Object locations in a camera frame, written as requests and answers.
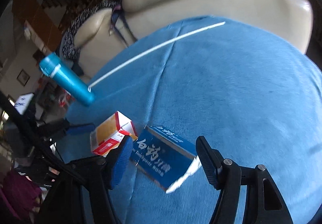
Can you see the orange and red carton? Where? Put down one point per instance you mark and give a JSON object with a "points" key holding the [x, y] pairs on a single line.
{"points": [[110, 128]]}

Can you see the blue tablecloth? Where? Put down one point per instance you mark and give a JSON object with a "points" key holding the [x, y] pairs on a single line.
{"points": [[226, 88]]}

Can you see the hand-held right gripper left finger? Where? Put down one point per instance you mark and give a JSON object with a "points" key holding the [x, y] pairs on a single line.
{"points": [[122, 163]]}

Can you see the purple cloth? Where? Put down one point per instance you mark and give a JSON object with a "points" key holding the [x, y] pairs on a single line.
{"points": [[20, 193]]}

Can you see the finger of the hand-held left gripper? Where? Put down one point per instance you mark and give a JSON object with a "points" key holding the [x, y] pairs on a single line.
{"points": [[80, 129]]}

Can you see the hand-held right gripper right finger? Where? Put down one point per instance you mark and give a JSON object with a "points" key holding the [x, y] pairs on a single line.
{"points": [[207, 161]]}

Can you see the black and white patterned cloth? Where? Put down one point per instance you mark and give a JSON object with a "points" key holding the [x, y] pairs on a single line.
{"points": [[75, 27]]}

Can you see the teal cylindrical bottle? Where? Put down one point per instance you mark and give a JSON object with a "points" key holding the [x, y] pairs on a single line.
{"points": [[68, 78]]}

